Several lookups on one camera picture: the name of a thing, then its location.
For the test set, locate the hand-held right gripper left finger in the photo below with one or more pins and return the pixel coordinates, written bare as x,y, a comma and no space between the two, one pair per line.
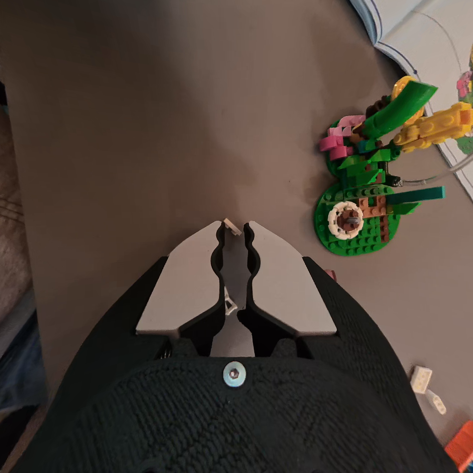
184,288

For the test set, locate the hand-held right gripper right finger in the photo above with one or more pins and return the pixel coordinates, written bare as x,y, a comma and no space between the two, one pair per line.
288,288

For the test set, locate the small tan lego plate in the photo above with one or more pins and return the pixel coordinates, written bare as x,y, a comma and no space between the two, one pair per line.
232,227

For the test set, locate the small pink lego piece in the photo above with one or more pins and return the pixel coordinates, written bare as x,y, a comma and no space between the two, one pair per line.
330,275

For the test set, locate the lego flower model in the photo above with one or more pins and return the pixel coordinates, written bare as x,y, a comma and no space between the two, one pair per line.
354,236

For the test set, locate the white lego plate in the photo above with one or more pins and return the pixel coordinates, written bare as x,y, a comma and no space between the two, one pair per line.
421,378

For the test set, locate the lego instruction booklet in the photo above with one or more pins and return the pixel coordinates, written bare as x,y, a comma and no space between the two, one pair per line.
425,33

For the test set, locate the blue jeans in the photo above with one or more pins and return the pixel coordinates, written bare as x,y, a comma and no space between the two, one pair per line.
20,366

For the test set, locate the orange plastic piece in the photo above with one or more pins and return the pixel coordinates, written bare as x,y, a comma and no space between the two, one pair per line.
462,445

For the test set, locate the white lego bracket piece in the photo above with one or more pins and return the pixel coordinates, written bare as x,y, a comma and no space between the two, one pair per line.
229,305

